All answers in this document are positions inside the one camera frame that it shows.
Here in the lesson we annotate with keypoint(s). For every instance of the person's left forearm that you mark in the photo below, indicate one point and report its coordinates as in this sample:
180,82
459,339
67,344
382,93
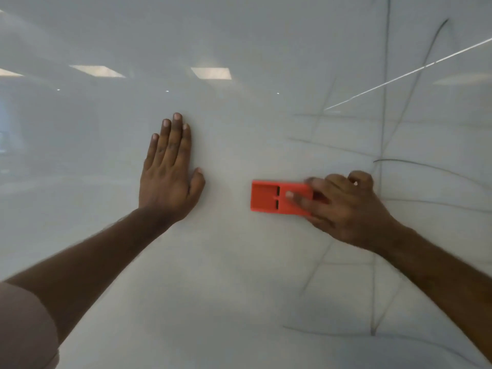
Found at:
82,270

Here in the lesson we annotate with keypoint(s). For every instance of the person's left middle finger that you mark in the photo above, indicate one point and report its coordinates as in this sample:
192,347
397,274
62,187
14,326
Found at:
174,134

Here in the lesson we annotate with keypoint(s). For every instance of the person's right hand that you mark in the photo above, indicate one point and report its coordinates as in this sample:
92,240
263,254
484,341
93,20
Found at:
353,215

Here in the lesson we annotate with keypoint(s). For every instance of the orange whiteboard eraser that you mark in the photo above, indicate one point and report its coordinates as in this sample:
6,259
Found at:
265,195

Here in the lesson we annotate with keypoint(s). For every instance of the person's right thumb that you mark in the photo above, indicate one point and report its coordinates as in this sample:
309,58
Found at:
305,202

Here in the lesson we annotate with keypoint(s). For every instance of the white glossy whiteboard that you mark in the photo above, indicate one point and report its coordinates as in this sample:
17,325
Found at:
246,53

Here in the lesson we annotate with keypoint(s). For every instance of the person's left hand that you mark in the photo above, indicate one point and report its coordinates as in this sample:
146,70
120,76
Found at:
163,186

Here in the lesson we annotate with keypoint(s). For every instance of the person's left little finger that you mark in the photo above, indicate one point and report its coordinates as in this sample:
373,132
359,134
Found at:
152,149

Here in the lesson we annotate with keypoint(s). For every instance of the person's left thumb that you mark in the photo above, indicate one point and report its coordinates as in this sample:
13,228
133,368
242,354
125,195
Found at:
196,183

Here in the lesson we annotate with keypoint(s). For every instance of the person's right forearm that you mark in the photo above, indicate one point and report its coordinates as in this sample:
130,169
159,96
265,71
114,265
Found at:
438,282

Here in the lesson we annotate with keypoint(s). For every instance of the person's beige sleeve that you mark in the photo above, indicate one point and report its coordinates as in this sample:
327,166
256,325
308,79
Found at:
23,326

